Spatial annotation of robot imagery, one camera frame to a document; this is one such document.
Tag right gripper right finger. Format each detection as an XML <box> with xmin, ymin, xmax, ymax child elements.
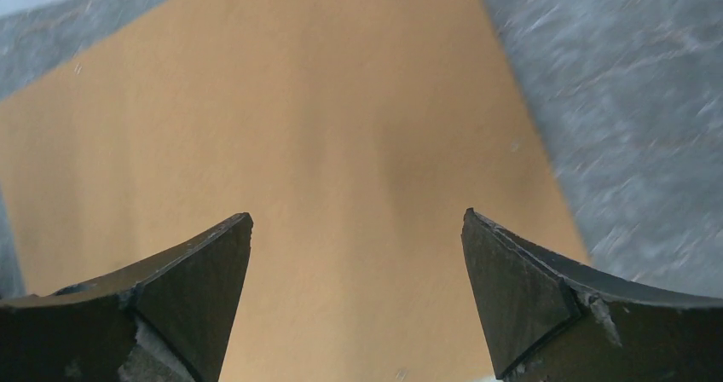
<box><xmin>461</xmin><ymin>209</ymin><xmax>722</xmax><ymax>381</ymax></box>

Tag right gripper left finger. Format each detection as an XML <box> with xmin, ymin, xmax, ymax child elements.
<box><xmin>1</xmin><ymin>213</ymin><xmax>253</xmax><ymax>381</ymax></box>

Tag brown cardboard backing board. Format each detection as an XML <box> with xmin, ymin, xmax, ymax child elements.
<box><xmin>1</xmin><ymin>0</ymin><xmax>586</xmax><ymax>381</ymax></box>

